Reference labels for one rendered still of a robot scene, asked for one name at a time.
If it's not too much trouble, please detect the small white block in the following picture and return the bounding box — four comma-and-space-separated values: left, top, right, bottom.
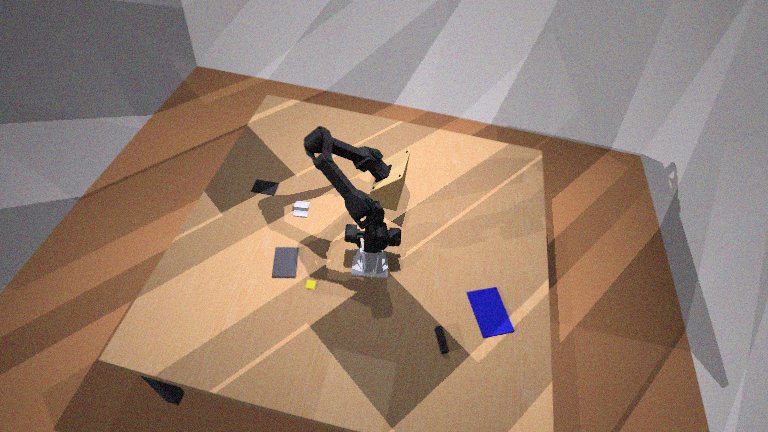
293, 201, 310, 218

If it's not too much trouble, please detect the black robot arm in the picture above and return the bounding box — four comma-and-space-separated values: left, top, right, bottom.
303, 126, 392, 253

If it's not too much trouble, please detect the black flat bar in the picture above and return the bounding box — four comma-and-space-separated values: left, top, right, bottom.
435, 326, 449, 354

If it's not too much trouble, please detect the blue rectangular plate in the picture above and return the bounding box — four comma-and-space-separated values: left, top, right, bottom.
466, 287, 515, 338

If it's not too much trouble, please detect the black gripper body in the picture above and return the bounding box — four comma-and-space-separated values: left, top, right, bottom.
344, 224, 401, 246

